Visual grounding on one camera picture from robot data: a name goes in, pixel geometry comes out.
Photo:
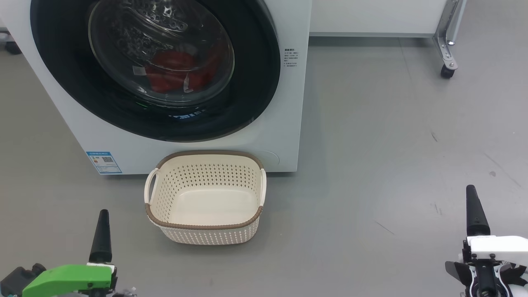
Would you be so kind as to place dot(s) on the white partition panel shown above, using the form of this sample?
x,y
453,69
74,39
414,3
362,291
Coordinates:
x,y
371,16

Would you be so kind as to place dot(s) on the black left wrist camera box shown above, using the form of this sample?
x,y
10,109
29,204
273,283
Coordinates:
x,y
16,280

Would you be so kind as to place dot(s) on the cream perforated laundry basket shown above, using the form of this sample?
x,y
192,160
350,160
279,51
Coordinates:
x,y
214,206

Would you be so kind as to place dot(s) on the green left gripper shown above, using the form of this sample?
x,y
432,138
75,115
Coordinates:
x,y
70,278

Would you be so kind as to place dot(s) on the blue energy label sticker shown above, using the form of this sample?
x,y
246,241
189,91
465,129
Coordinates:
x,y
104,162

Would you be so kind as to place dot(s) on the black-rimmed glass washer door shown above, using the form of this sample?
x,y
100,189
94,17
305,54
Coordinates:
x,y
255,82

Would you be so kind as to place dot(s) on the white front-load washing machine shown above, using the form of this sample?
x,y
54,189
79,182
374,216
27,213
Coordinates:
x,y
284,123

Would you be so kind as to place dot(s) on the red garment white striped collar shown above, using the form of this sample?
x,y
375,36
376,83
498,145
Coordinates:
x,y
165,74

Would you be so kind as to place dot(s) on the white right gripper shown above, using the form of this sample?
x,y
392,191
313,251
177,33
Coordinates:
x,y
499,245

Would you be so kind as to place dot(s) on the small printed text sticker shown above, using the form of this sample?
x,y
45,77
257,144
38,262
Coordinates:
x,y
291,57

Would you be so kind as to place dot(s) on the silver metal frame leg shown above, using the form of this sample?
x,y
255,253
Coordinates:
x,y
447,37

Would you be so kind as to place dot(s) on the black caster wheel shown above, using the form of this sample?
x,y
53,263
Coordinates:
x,y
447,71
12,48

